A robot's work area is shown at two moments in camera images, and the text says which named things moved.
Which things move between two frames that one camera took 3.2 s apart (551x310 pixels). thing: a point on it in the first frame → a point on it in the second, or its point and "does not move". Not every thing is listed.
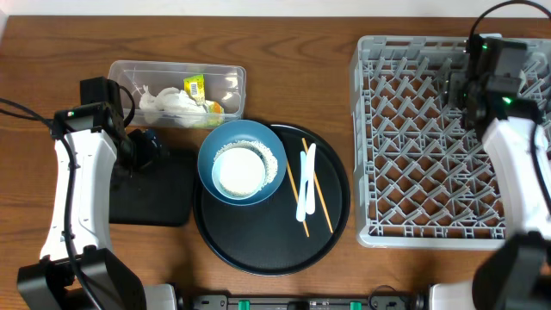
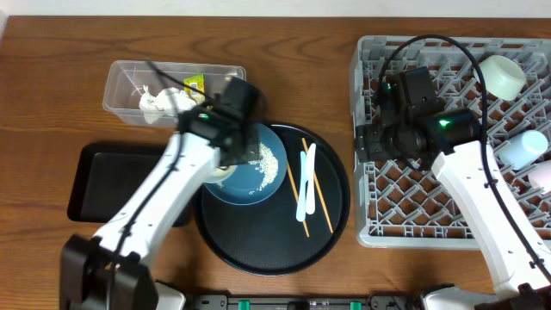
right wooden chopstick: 318,186 does not move
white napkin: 153,106 does not move
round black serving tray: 293,230 does not move
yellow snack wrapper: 195,86 does not move
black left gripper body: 146,149 → 240,153
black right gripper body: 470,90 → 390,144
